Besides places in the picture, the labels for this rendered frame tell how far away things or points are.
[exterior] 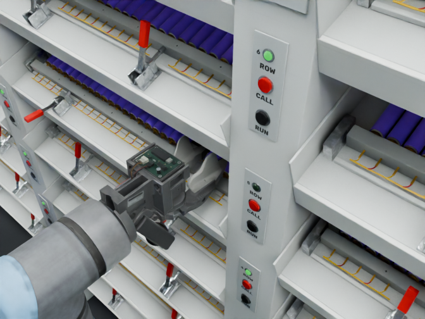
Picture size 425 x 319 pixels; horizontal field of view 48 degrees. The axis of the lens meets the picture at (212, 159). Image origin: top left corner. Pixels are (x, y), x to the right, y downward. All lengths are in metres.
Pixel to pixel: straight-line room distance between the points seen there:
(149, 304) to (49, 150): 0.47
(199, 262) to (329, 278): 0.31
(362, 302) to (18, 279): 0.43
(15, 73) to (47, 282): 0.62
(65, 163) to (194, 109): 0.57
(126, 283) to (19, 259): 0.79
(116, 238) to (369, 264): 0.33
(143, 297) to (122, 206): 0.74
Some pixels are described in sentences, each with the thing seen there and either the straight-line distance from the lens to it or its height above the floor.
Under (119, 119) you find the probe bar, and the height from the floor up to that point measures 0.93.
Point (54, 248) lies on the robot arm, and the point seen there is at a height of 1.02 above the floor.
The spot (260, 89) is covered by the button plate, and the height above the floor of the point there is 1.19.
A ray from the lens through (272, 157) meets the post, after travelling 0.55.
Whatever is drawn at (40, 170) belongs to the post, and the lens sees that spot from 1.27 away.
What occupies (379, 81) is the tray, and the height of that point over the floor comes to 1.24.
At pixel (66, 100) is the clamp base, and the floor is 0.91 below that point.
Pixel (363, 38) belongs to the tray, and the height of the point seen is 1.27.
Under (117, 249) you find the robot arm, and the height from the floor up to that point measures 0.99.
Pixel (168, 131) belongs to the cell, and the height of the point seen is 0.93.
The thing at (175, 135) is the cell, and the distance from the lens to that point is 0.83.
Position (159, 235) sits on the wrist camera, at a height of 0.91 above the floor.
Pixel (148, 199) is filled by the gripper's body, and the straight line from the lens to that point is 0.65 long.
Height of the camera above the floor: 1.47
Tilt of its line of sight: 44 degrees down
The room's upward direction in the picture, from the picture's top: straight up
